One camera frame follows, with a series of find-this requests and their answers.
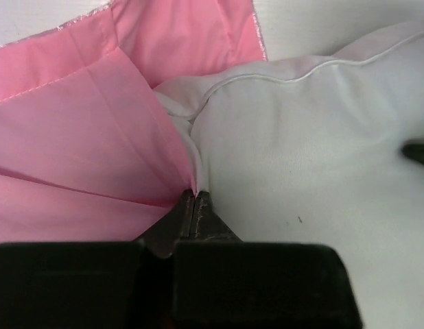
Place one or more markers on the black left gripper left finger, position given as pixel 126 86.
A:
pixel 91 284

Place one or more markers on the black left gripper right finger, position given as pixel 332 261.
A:
pixel 222 282

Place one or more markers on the white pillow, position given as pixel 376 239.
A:
pixel 307 149

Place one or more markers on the pink fabric pillowcase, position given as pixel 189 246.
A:
pixel 87 152

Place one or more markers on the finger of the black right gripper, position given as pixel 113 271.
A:
pixel 414 152

